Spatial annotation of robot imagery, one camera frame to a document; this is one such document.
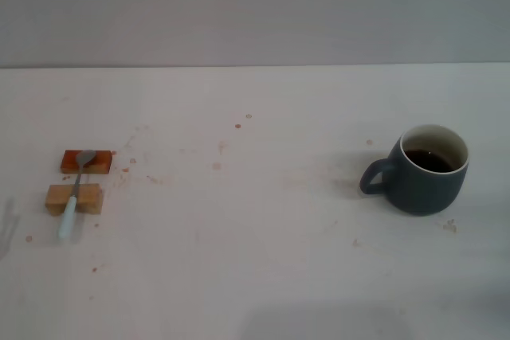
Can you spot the grey ceramic cup with coffee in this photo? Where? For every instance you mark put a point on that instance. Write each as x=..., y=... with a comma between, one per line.
x=426, y=192

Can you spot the reddish brown wooden block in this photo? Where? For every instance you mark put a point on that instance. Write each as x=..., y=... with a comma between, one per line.
x=101, y=161

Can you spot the light notched wooden block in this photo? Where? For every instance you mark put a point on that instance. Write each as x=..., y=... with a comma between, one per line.
x=91, y=196

